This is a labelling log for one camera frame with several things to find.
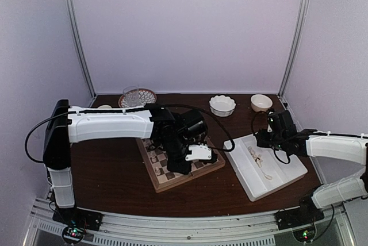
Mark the wooden chess board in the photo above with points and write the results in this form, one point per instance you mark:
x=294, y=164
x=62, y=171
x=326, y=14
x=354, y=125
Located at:
x=167, y=179

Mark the patterned brown rim plate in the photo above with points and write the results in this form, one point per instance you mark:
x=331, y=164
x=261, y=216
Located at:
x=145, y=96

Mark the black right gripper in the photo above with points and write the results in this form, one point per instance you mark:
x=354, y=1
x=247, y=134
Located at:
x=261, y=140

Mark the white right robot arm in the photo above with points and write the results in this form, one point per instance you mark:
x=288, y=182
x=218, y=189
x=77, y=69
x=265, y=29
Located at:
x=341, y=159

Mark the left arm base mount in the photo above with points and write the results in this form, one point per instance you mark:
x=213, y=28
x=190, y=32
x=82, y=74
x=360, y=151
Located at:
x=77, y=221

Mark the white scalloped bowl black rim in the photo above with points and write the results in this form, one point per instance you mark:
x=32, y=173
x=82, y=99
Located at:
x=222, y=106

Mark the right aluminium frame post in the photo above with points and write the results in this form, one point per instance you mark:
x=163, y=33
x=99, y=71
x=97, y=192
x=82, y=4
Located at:
x=301, y=18

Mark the cream round bowl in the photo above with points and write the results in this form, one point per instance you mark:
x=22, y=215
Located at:
x=260, y=103

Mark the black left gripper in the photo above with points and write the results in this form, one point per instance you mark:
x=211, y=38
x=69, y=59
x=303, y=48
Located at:
x=180, y=169

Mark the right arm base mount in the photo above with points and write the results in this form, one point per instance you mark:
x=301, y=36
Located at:
x=305, y=217

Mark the pile of white chess pieces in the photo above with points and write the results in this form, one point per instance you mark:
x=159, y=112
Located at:
x=257, y=158

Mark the cream ceramic mug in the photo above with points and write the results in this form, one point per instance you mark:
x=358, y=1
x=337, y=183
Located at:
x=105, y=107

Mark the left aluminium frame post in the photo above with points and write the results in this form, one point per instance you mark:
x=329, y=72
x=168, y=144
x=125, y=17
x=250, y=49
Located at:
x=79, y=48

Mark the white plastic divided tray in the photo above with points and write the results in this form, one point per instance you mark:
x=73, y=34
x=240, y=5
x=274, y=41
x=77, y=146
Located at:
x=251, y=176

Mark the clear drinking glass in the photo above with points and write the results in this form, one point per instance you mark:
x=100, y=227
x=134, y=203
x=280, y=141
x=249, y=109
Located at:
x=131, y=96

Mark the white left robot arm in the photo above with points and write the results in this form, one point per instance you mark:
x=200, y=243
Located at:
x=73, y=124

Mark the aluminium frame post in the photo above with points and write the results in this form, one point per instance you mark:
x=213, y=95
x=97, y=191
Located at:
x=79, y=48
x=301, y=18

